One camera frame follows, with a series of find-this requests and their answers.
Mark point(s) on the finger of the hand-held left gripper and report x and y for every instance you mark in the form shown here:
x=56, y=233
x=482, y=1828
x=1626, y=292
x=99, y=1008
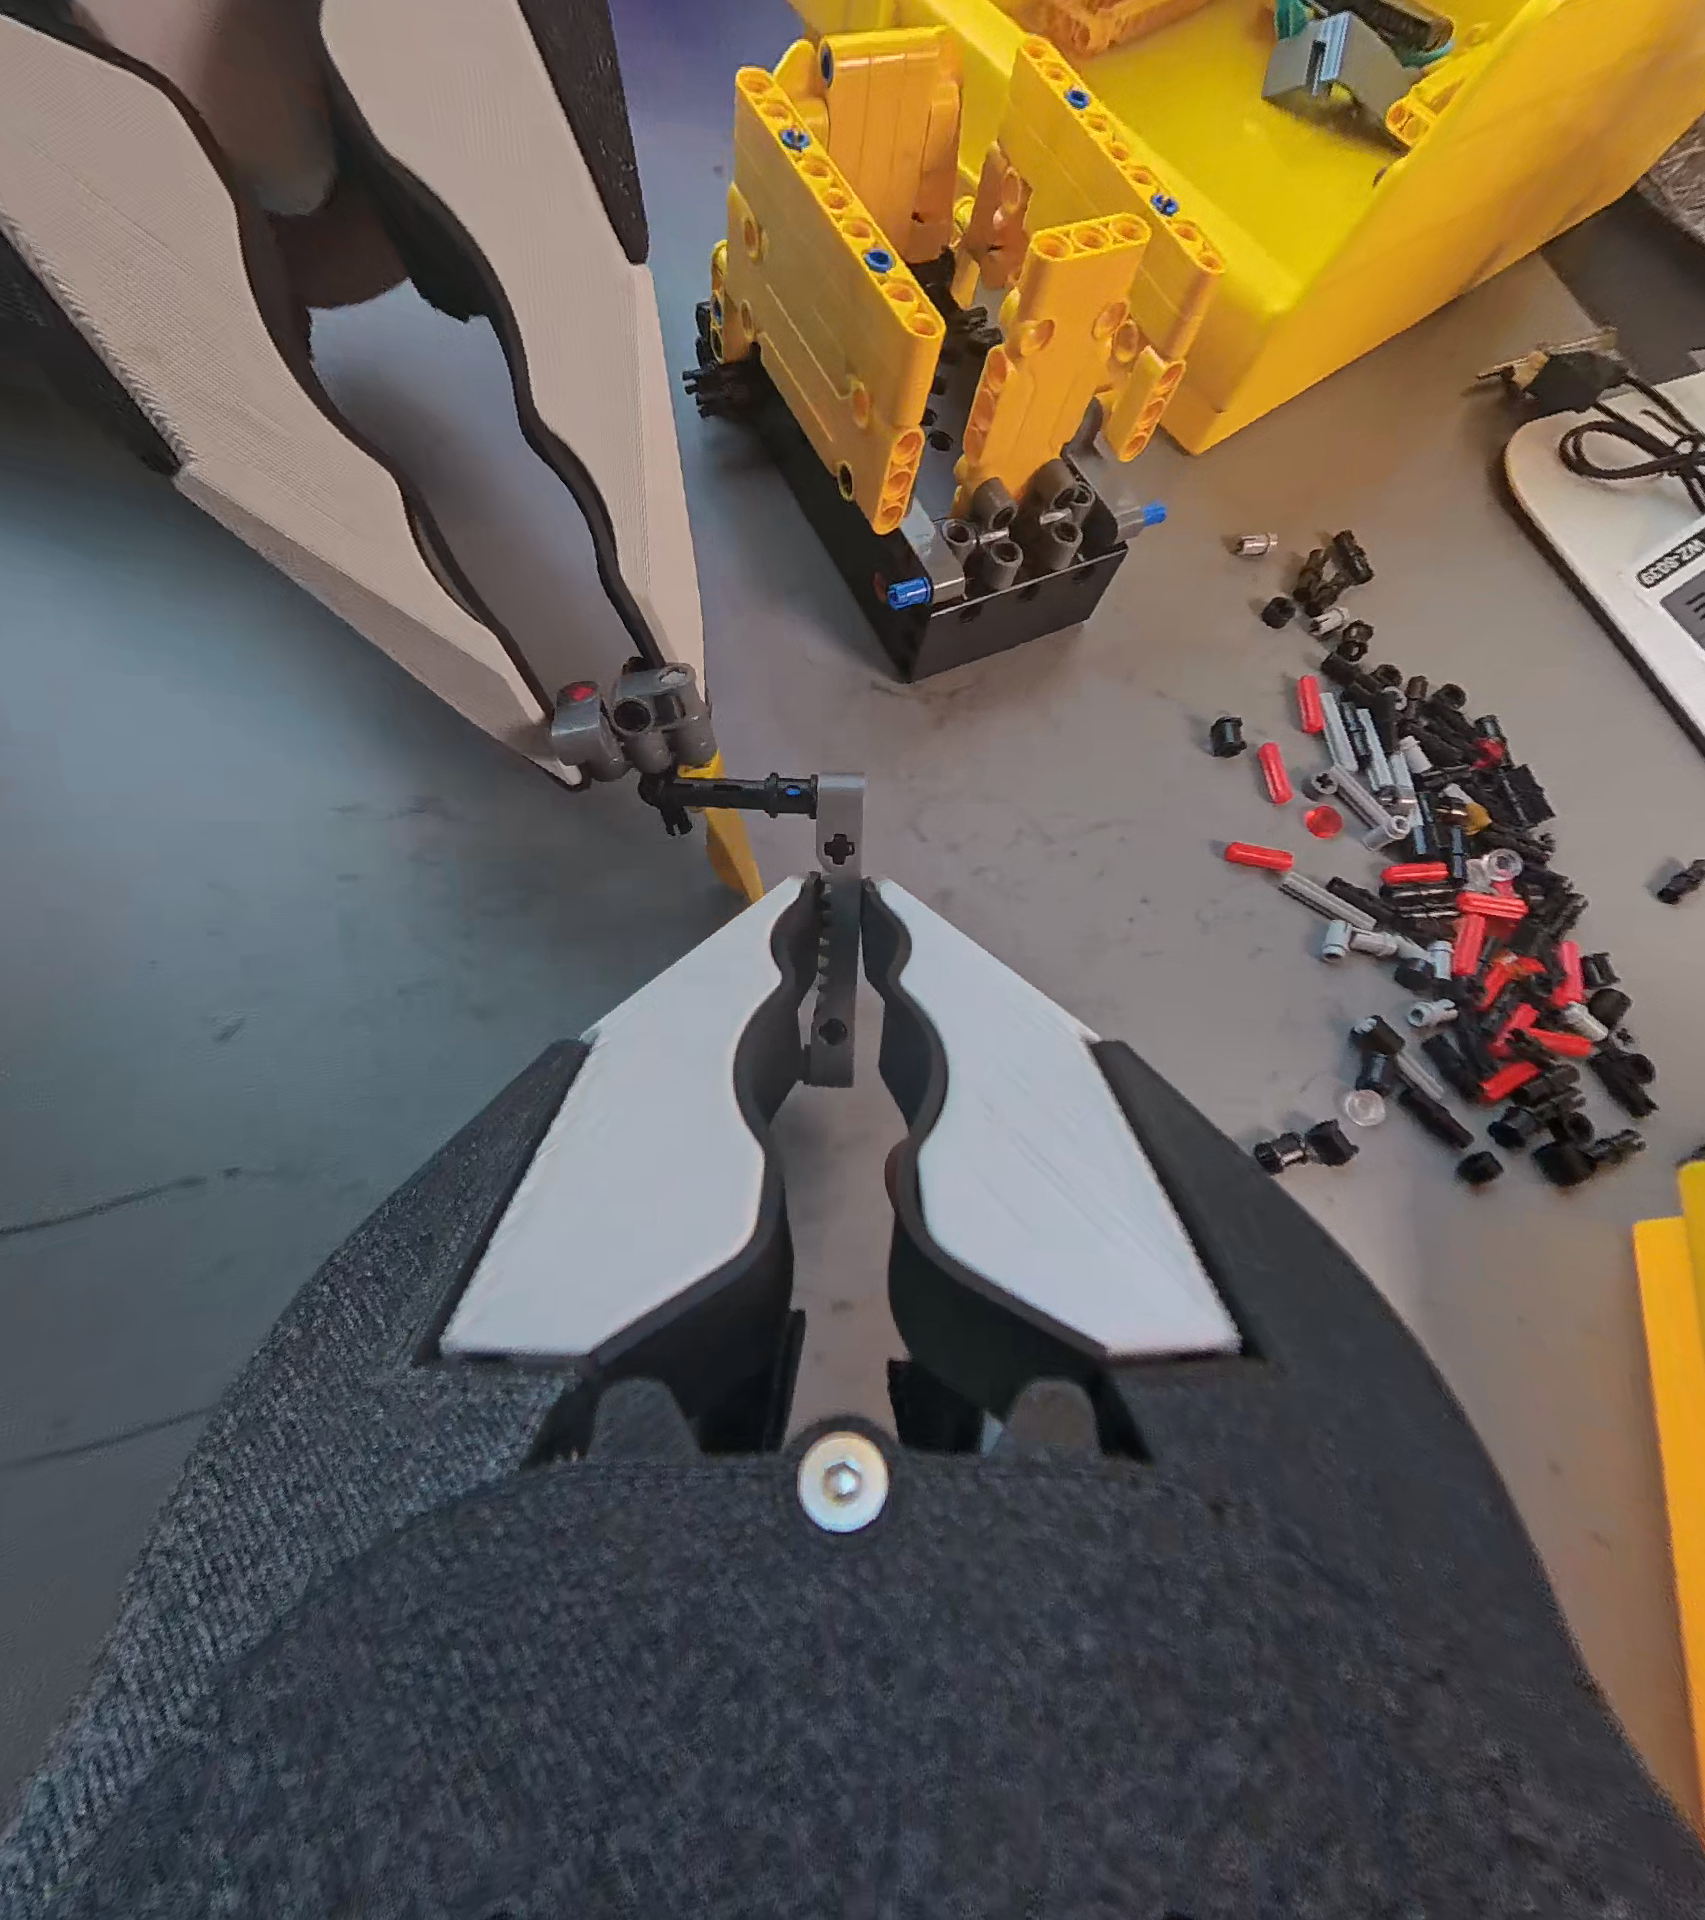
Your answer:
x=552, y=300
x=193, y=330

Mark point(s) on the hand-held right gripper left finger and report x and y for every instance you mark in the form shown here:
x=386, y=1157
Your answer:
x=612, y=1185

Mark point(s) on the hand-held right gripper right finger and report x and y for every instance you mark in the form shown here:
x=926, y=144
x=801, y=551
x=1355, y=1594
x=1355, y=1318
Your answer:
x=1063, y=1185

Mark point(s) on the grey grille yellow lego subassembly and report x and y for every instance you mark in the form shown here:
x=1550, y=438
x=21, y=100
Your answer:
x=836, y=961

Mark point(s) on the yellow grey lego arm assembly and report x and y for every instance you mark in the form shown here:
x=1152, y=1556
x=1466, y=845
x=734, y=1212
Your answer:
x=657, y=721

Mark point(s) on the black lego elbow connector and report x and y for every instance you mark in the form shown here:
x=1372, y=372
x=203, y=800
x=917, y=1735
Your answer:
x=1377, y=1051

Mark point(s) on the yellow black lego robot build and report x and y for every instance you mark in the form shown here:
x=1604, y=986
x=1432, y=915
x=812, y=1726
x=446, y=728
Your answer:
x=823, y=300

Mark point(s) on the thick red lego pin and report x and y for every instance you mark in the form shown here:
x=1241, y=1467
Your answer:
x=1273, y=772

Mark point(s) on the pile of small lego pins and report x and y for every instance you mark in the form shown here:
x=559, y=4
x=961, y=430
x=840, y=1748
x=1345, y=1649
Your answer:
x=1468, y=901

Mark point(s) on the orange lego beam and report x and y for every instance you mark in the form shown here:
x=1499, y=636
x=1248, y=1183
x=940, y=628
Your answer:
x=1108, y=18

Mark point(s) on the grey green lego piece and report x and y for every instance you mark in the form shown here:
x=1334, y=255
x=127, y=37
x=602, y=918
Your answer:
x=1332, y=60

